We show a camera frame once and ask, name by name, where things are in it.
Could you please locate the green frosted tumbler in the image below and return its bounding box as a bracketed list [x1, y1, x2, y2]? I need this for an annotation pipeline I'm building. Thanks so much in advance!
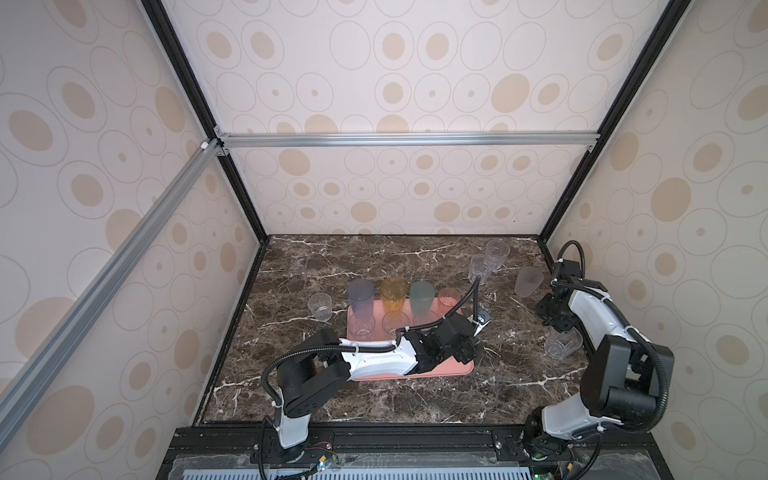
[409, 280, 435, 317]

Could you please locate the clear faceted glass front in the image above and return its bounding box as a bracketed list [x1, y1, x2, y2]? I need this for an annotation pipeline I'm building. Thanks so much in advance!
[382, 311, 411, 337]

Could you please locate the clear faceted glass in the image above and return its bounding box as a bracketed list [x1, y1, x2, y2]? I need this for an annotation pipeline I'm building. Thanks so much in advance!
[382, 311, 411, 337]
[347, 314, 376, 341]

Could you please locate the pink plastic tray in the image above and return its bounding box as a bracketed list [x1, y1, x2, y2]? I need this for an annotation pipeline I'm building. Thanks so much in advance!
[341, 300, 474, 381]

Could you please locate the yellow transparent tumbler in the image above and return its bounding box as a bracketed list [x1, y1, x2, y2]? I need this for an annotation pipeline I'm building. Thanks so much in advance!
[380, 277, 409, 313]

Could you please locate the grey frosted tumbler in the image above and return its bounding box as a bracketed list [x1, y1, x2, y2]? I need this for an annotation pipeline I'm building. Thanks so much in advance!
[347, 278, 375, 319]

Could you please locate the small clear cup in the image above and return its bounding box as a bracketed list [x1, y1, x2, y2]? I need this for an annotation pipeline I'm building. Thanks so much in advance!
[307, 293, 333, 322]

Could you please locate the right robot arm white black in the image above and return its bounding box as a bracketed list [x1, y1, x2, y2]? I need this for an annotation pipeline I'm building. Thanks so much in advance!
[521, 280, 675, 457]

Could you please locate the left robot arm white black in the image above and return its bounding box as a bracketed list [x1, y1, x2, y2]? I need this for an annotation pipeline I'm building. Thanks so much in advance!
[260, 310, 491, 450]

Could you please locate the frosted white cup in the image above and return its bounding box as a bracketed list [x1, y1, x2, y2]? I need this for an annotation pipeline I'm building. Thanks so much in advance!
[514, 266, 544, 298]

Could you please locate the silver aluminium side bar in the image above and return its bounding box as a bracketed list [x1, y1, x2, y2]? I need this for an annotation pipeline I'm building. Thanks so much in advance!
[1, 138, 223, 448]

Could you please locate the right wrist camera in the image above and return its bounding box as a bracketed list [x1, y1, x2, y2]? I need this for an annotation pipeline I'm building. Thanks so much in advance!
[551, 258, 585, 288]

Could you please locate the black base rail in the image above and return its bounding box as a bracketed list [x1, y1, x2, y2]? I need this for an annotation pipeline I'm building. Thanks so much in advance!
[157, 423, 672, 479]

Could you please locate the black frame post right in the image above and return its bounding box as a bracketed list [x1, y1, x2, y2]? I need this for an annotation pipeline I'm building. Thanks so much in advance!
[538, 0, 693, 246]

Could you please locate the black frame post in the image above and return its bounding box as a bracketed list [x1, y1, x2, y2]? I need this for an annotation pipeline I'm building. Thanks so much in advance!
[538, 0, 693, 246]
[139, 0, 269, 244]

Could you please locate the black frame post left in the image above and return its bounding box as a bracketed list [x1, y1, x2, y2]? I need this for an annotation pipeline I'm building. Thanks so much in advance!
[139, 0, 269, 244]

